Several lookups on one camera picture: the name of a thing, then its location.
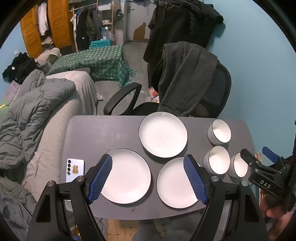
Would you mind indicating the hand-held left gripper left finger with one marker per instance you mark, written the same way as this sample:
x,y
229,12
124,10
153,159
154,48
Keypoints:
x,y
100,179

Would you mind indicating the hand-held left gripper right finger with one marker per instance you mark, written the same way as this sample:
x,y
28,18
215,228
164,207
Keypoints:
x,y
195,182

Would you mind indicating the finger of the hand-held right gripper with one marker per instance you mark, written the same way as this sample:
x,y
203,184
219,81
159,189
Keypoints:
x,y
269,154
249,158

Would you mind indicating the white bowl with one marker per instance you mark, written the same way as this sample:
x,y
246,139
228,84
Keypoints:
x,y
217,160
239,165
220,131

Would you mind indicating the white plate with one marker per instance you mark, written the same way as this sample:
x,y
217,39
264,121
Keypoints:
x,y
163,135
173,185
127,176

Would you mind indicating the person's right hand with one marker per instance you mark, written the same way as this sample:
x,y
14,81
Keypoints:
x,y
271,207

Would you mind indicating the white smartphone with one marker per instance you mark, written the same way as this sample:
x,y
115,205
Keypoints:
x,y
75,170

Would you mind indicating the bed with grey sheet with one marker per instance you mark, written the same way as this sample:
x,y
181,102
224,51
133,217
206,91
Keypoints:
x,y
53,143

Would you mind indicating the black office chair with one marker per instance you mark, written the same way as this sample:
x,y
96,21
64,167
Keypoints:
x,y
223,81

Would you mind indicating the grey duvet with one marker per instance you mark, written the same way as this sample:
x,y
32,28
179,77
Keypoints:
x,y
34,109

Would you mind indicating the orange bag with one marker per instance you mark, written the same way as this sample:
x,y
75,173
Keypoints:
x,y
153,93

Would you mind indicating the dark grey fleece robe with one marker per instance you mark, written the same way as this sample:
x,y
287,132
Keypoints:
x,y
185,74

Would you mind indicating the green checkered cloth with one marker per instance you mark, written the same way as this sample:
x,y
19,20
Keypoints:
x,y
104,60

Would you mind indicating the teal plastic crate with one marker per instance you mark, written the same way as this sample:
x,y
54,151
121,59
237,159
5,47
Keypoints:
x,y
100,44

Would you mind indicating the pile of black clothes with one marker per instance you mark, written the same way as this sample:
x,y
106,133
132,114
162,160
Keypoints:
x,y
19,67

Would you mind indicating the hanging clothes on rack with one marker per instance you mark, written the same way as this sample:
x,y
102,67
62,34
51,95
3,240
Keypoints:
x,y
86,27

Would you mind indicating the black hanging jacket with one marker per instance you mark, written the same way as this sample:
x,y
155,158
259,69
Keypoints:
x,y
180,20

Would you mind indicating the wooden wardrobe door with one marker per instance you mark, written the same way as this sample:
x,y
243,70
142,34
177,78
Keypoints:
x,y
61,23
30,32

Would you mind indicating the wooden shelf rack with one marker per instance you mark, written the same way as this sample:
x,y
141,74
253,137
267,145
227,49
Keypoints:
x,y
106,14

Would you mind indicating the white door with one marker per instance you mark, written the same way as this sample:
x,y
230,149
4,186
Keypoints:
x,y
136,16

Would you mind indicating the white hanging shirt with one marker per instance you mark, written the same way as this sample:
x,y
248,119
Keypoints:
x,y
42,18

